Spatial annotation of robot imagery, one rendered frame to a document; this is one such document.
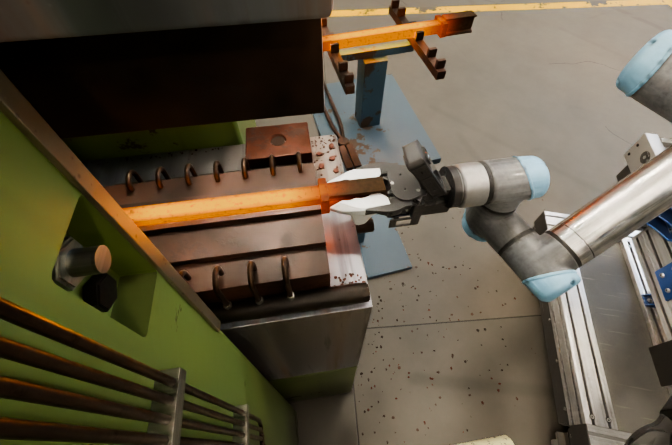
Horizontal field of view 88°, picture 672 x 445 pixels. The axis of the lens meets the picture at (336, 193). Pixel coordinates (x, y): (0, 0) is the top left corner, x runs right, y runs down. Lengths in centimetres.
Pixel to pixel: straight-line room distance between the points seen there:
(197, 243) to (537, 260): 54
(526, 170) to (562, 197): 149
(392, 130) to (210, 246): 67
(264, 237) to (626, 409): 126
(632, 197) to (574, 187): 149
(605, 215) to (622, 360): 91
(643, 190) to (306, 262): 54
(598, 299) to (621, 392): 30
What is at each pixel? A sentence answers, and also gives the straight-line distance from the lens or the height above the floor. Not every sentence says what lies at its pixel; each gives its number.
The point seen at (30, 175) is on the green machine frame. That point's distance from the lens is 20.
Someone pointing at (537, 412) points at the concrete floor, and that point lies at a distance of 161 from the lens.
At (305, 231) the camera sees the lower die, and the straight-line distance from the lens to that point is 53.
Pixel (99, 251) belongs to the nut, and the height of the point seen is 127.
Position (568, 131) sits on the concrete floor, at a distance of 252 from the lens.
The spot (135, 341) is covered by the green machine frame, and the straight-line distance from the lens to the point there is 27.
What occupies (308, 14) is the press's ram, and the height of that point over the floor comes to 137.
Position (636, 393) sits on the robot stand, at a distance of 155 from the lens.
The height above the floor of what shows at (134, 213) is 101.
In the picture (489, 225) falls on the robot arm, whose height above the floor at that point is 90.
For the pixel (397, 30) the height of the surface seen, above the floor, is 101.
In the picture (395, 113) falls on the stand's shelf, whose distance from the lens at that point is 110.
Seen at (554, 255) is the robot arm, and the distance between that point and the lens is 68.
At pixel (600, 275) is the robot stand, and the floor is 21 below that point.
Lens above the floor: 144
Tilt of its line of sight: 53 degrees down
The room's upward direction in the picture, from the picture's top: straight up
